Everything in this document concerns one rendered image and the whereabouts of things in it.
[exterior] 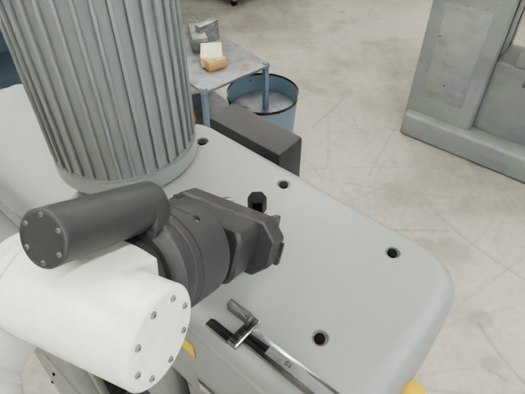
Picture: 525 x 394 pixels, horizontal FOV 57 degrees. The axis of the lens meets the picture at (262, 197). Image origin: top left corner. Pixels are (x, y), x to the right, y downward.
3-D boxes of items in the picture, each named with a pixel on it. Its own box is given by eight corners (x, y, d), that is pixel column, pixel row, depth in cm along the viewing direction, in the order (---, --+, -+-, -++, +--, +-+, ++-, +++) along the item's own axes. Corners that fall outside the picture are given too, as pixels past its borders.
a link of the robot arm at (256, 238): (166, 249, 51) (85, 289, 41) (182, 164, 49) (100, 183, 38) (271, 295, 47) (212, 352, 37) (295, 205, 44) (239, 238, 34)
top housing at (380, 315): (441, 336, 66) (478, 266, 55) (332, 503, 52) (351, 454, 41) (202, 184, 88) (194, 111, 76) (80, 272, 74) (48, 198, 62)
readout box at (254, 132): (301, 205, 114) (307, 134, 99) (276, 226, 109) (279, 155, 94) (239, 168, 123) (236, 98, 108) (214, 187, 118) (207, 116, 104)
